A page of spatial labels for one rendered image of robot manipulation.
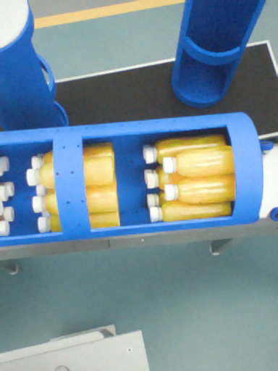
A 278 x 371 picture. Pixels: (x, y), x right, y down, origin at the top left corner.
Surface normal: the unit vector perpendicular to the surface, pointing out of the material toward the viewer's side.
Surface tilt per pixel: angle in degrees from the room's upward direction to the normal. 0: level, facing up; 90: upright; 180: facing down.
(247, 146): 2
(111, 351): 0
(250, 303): 0
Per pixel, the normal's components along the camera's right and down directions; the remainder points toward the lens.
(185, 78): 0.02, -0.25
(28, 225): -0.04, -0.76
